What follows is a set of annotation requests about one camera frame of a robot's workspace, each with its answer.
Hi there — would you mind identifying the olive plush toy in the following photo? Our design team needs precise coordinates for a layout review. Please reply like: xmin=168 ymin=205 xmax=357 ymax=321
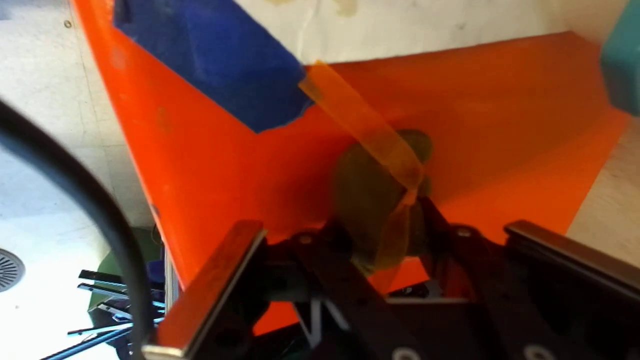
xmin=330 ymin=127 xmax=437 ymax=269

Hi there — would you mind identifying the green object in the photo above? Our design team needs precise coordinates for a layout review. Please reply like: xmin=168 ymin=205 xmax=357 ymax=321
xmin=106 ymin=223 xmax=167 ymax=286

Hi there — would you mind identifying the teal object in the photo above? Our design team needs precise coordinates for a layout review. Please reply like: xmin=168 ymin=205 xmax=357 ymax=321
xmin=599 ymin=0 xmax=640 ymax=117

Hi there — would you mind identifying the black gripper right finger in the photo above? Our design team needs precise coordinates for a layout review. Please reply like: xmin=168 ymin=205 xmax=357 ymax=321
xmin=417 ymin=198 xmax=640 ymax=360

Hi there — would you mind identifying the pile of black rods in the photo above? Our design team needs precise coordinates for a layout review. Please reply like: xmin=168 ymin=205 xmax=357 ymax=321
xmin=41 ymin=265 xmax=171 ymax=360

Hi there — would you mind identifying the orange sheet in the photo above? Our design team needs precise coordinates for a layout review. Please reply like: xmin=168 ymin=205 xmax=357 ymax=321
xmin=70 ymin=0 xmax=633 ymax=337

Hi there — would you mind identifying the amber translucent tape strip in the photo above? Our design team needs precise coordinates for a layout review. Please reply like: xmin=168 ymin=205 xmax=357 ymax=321
xmin=296 ymin=60 xmax=428 ymax=267

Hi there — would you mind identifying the black cable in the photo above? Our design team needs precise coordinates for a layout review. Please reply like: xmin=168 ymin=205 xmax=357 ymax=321
xmin=0 ymin=98 xmax=161 ymax=360

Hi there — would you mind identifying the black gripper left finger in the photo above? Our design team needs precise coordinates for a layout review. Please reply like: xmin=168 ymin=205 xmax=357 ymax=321
xmin=141 ymin=213 xmax=391 ymax=360

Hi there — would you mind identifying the round metal grille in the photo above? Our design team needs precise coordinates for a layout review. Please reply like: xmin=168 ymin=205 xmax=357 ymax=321
xmin=0 ymin=246 xmax=28 ymax=294

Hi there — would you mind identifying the blue tape patch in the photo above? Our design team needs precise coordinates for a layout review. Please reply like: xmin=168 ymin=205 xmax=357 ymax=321
xmin=110 ymin=0 xmax=317 ymax=134

